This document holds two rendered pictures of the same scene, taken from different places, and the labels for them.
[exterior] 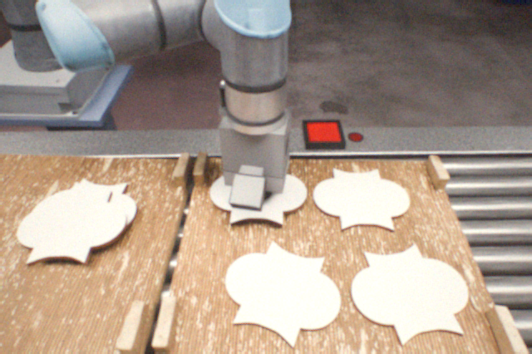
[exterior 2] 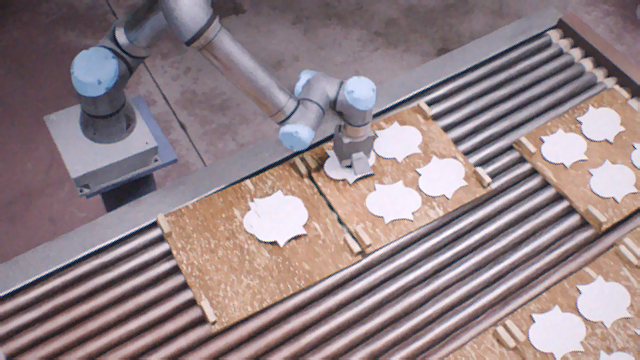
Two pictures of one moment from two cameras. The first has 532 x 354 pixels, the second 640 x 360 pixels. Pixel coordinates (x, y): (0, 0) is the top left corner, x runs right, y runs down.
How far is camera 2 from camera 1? 143 cm
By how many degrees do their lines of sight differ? 25
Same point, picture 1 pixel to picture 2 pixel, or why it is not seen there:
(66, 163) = (225, 195)
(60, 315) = (313, 259)
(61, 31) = (307, 139)
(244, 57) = (364, 116)
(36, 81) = (130, 149)
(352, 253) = (410, 172)
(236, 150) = (350, 149)
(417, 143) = (402, 90)
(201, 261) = (350, 208)
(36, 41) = (118, 119)
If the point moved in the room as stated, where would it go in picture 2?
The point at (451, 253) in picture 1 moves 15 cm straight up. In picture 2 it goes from (449, 152) to (461, 117)
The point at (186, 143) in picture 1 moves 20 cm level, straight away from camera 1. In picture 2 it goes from (274, 149) to (224, 111)
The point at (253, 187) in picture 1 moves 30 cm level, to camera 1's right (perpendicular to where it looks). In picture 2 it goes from (364, 162) to (453, 118)
